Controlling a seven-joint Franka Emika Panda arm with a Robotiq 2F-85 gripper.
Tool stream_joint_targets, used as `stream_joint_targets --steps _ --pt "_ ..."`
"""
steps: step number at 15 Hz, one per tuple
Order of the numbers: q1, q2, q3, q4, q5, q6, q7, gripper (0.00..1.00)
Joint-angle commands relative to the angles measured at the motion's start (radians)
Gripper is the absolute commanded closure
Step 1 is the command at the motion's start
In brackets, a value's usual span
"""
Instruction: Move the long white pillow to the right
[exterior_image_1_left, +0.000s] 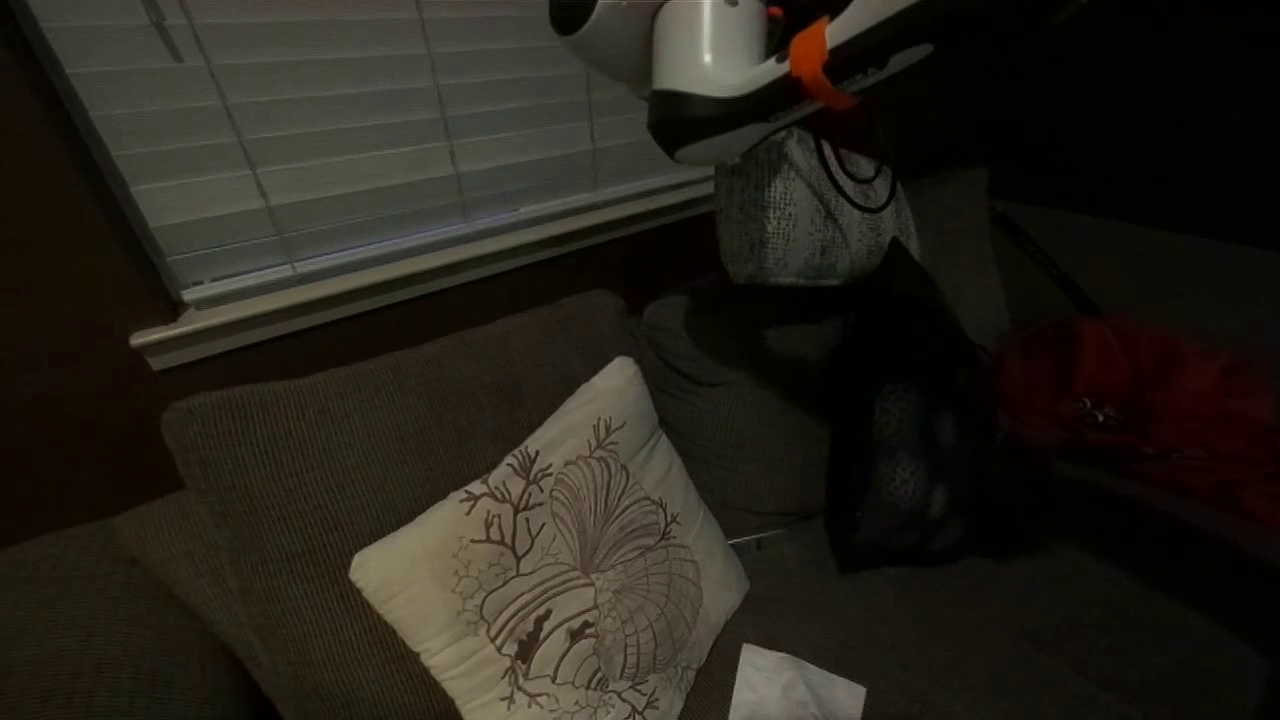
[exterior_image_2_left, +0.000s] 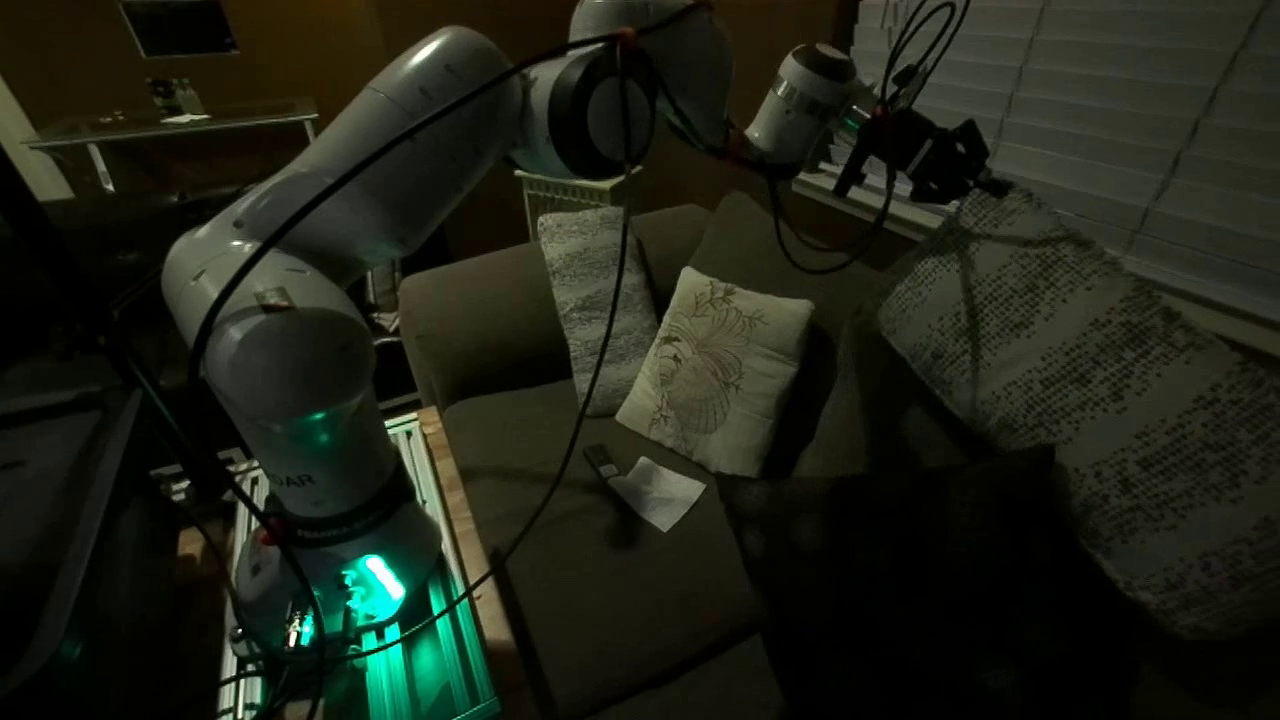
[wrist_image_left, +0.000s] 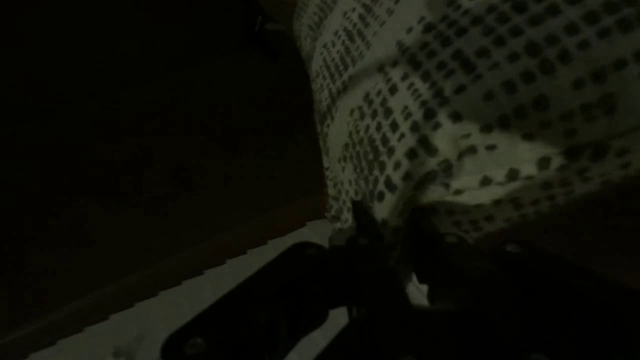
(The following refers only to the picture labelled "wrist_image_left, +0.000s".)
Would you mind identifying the plain cream pillow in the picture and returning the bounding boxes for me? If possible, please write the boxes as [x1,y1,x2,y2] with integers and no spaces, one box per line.
[27,217,433,360]

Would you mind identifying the grey fabric sofa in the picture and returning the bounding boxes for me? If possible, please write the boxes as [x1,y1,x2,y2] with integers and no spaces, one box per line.
[0,0,337,341]

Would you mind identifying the long white dotted pillow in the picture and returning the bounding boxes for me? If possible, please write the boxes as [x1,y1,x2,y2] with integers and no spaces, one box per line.
[290,0,640,243]

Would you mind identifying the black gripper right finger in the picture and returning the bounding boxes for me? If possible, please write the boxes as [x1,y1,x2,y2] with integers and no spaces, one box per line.
[399,204,458,271]

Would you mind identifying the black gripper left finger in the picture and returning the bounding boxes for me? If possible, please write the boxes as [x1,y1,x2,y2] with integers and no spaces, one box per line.
[348,197,385,258]

